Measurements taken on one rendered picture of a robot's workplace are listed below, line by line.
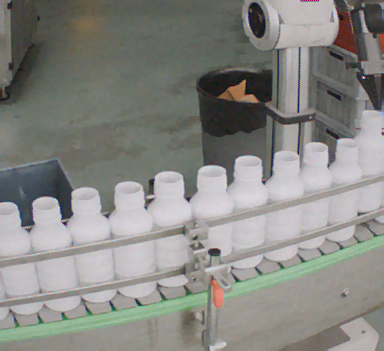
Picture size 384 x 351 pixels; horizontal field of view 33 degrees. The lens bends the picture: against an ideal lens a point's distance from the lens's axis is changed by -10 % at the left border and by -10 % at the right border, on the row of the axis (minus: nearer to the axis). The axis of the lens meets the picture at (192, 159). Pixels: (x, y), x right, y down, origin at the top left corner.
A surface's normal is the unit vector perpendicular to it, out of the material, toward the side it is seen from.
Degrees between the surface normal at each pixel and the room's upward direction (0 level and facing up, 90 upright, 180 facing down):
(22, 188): 90
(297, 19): 90
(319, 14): 90
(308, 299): 90
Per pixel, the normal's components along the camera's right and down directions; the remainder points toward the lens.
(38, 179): 0.40, 0.40
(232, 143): -0.42, 0.45
